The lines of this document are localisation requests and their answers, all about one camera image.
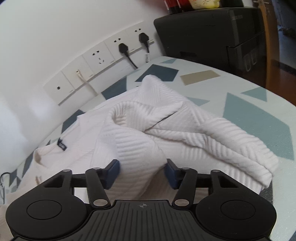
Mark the geometric patterned mat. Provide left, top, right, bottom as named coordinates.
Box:
left=0, top=56, right=296, bottom=241

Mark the white wall socket strip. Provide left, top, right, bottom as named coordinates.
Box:
left=43, top=21, right=155, bottom=106

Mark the brown wooden post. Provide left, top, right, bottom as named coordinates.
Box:
left=253, top=0, right=281, bottom=92

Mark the cream yellow printed jar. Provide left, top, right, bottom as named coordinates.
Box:
left=188, top=0, right=221, bottom=10

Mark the black plug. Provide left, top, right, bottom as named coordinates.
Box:
left=138, top=32, right=151, bottom=63
left=118, top=43, right=139, bottom=69

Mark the black printer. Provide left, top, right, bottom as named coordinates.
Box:
left=154, top=7, right=266, bottom=74

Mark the white textured sweater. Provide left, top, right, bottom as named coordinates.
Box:
left=6, top=75, right=279, bottom=205

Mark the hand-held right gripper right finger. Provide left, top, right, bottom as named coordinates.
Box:
left=165, top=159, right=241, bottom=207

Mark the white plugged cable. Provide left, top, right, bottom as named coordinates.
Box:
left=76, top=70, right=97, bottom=96

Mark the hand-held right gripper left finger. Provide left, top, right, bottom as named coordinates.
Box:
left=42, top=159, right=120, bottom=207

